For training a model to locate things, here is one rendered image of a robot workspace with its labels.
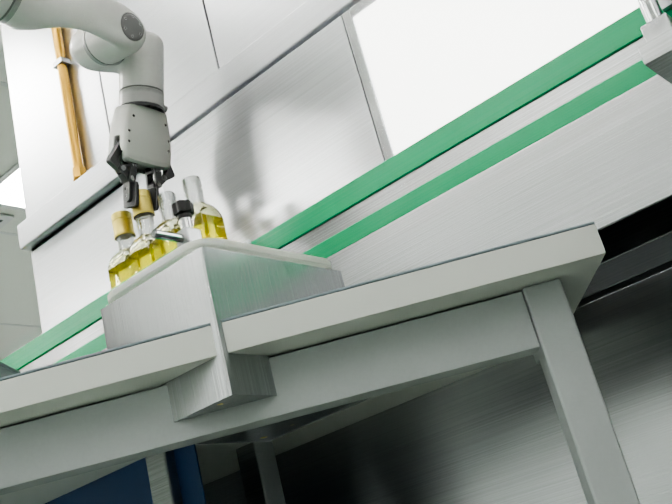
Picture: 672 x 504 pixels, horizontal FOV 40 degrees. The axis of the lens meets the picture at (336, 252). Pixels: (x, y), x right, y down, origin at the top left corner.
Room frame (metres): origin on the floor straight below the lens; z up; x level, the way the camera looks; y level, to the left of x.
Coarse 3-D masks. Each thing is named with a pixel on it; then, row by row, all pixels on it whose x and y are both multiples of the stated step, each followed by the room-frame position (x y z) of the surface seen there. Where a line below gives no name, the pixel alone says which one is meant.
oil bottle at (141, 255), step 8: (136, 240) 1.36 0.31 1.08; (144, 240) 1.35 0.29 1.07; (136, 248) 1.36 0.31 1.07; (144, 248) 1.35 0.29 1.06; (152, 248) 1.35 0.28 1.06; (128, 256) 1.37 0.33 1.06; (136, 256) 1.36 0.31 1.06; (144, 256) 1.35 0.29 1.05; (152, 256) 1.34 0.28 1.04; (136, 264) 1.36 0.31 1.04; (144, 264) 1.35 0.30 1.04; (136, 272) 1.36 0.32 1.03
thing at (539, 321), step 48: (528, 288) 0.90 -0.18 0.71; (384, 336) 0.90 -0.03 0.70; (432, 336) 0.90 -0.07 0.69; (480, 336) 0.90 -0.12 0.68; (528, 336) 0.90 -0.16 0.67; (576, 336) 0.90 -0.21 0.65; (288, 384) 0.90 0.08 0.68; (336, 384) 0.90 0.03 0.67; (384, 384) 0.90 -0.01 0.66; (576, 384) 0.90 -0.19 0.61; (0, 432) 0.90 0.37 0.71; (48, 432) 0.90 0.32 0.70; (96, 432) 0.90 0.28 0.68; (144, 432) 0.90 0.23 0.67; (192, 432) 0.90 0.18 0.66; (576, 432) 0.90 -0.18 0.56; (0, 480) 0.90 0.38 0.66; (48, 480) 0.92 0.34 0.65; (624, 480) 0.90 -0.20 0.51
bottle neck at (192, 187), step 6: (186, 180) 1.30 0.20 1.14; (192, 180) 1.30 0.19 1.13; (198, 180) 1.31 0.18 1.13; (186, 186) 1.30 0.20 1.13; (192, 186) 1.30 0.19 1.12; (198, 186) 1.31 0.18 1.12; (186, 192) 1.30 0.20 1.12; (192, 192) 1.30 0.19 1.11; (198, 192) 1.31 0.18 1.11; (186, 198) 1.31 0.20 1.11; (192, 198) 1.30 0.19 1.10; (198, 198) 1.30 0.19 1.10
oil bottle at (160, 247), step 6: (162, 222) 1.33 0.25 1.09; (168, 222) 1.31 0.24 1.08; (174, 222) 1.32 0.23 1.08; (156, 228) 1.33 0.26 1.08; (162, 228) 1.32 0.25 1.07; (168, 228) 1.31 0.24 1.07; (174, 228) 1.31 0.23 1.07; (156, 240) 1.33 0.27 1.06; (162, 240) 1.32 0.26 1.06; (156, 246) 1.33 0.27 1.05; (162, 246) 1.32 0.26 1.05; (168, 246) 1.32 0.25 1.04; (174, 246) 1.31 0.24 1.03; (156, 252) 1.33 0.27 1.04; (162, 252) 1.33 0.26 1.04; (168, 252) 1.32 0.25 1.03; (156, 258) 1.34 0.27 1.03
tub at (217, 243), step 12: (204, 240) 0.86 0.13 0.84; (216, 240) 0.87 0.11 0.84; (228, 240) 0.88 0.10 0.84; (180, 252) 0.87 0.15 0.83; (240, 252) 0.91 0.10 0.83; (252, 252) 0.92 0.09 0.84; (264, 252) 0.93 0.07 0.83; (276, 252) 0.94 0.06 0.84; (288, 252) 0.96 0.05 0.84; (156, 264) 0.89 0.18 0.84; (168, 264) 0.89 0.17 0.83; (312, 264) 1.00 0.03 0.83; (324, 264) 1.01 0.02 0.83; (144, 276) 0.90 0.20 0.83; (120, 288) 0.93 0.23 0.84; (132, 288) 0.93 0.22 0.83; (108, 300) 0.95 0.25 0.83
